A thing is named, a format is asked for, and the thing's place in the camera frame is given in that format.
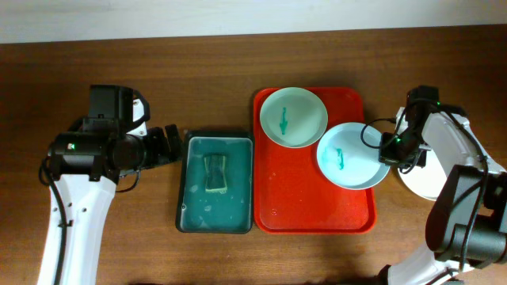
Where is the white plate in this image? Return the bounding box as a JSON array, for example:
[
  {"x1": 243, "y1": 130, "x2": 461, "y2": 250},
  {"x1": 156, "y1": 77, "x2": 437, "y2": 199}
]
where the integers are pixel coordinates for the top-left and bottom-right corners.
[{"x1": 398, "y1": 151, "x2": 447, "y2": 201}]

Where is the red plastic tray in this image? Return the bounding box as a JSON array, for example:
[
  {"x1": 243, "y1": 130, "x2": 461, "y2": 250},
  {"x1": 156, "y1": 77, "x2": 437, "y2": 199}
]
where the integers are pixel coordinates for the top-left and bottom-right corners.
[{"x1": 253, "y1": 88, "x2": 377, "y2": 234}]

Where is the light blue plate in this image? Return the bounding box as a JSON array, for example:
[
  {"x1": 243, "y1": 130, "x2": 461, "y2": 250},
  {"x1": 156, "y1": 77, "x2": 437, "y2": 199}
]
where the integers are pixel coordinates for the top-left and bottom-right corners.
[{"x1": 316, "y1": 123, "x2": 390, "y2": 190}]

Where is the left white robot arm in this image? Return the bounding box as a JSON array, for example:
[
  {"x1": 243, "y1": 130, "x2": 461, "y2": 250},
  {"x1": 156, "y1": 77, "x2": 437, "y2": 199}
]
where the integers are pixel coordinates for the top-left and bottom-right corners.
[{"x1": 37, "y1": 85, "x2": 182, "y2": 284}]

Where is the left black cable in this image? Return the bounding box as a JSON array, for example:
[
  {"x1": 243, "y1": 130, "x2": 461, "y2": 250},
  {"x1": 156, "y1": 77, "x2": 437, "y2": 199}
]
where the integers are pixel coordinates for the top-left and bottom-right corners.
[{"x1": 38, "y1": 156, "x2": 142, "y2": 285}]

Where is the green yellow sponge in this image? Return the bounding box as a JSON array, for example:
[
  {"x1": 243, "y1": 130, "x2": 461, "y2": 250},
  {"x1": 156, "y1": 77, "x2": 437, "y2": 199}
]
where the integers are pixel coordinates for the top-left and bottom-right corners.
[{"x1": 204, "y1": 154, "x2": 227, "y2": 194}]

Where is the pale green plate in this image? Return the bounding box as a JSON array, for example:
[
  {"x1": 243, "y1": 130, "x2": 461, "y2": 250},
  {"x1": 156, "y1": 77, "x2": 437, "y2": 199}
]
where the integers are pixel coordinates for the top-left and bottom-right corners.
[{"x1": 260, "y1": 87, "x2": 329, "y2": 148}]

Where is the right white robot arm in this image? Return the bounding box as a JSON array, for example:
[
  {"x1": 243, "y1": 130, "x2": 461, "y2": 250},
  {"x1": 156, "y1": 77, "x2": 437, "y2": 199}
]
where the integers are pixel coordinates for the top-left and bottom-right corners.
[{"x1": 375, "y1": 85, "x2": 506, "y2": 284}]

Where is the dark green water basin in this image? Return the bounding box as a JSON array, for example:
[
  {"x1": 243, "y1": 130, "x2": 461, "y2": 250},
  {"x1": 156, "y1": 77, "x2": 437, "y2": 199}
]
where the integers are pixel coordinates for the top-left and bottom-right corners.
[{"x1": 175, "y1": 131, "x2": 254, "y2": 234}]

